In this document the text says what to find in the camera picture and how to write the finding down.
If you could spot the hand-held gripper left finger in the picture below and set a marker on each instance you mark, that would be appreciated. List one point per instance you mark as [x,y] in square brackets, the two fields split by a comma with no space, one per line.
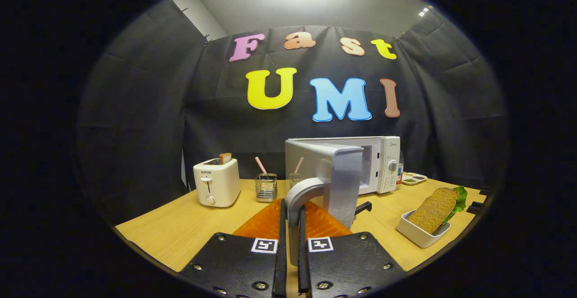
[281,253]

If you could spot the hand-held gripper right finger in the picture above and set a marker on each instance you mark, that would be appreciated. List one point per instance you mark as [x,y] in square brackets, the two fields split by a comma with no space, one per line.
[303,262]

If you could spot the white microwave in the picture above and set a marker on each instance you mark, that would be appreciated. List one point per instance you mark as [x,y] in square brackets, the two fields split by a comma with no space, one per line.
[342,171]

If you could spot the brown bread lettuce sandwich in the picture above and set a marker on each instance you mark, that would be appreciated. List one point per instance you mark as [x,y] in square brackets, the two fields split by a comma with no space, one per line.
[432,210]

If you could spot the clear glass cup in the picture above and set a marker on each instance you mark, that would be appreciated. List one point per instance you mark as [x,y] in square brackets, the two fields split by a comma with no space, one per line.
[295,181]

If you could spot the small black object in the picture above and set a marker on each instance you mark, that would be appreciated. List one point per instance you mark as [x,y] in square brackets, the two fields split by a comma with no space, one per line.
[364,207]

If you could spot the striped pink straw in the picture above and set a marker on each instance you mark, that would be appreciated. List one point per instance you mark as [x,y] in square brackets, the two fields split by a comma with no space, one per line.
[260,164]

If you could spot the white toaster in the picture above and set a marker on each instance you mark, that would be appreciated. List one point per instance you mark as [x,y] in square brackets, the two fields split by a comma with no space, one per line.
[216,183]

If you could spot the toast slice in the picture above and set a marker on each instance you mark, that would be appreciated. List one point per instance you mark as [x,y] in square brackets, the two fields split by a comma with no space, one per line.
[225,158]

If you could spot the white rectangular dish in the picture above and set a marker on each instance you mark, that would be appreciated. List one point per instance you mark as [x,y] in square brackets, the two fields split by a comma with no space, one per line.
[417,235]

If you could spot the white divided condiment dish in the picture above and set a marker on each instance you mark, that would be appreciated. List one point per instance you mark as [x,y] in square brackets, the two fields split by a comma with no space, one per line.
[414,179]

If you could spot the black blocks at table edge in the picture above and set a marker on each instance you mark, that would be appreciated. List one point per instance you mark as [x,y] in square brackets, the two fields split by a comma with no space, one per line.
[477,207]

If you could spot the black backdrop cloth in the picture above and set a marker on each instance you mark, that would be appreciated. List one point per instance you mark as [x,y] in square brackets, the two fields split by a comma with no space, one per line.
[144,108]

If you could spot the small ceiling light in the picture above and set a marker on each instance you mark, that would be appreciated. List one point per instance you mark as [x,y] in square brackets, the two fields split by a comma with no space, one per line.
[424,11]

